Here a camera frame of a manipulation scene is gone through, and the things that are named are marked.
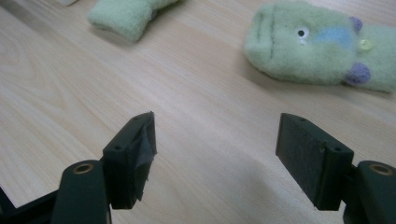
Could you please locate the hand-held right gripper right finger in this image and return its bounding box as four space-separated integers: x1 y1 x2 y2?
275 112 355 212

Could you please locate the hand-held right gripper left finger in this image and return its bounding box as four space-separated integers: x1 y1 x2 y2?
102 110 158 210

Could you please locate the green fuzzy sock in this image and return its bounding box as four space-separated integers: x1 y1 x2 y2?
87 0 181 43
243 0 396 93

